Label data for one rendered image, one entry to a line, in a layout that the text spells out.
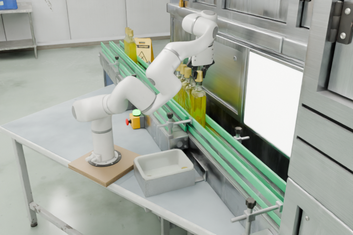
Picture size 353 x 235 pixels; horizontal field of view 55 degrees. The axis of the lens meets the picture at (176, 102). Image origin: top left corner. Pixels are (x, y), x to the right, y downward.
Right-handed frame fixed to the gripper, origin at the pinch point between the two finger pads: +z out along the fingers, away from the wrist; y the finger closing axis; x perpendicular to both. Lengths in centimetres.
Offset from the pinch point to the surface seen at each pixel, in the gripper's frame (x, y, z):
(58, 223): -16, 69, 105
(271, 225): 71, 6, 12
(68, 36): -552, 7, 242
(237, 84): 12.7, -12.4, -0.4
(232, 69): 6.8, -12.5, -4.5
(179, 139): 10.9, 10.6, 27.6
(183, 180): 31.5, 16.9, 31.2
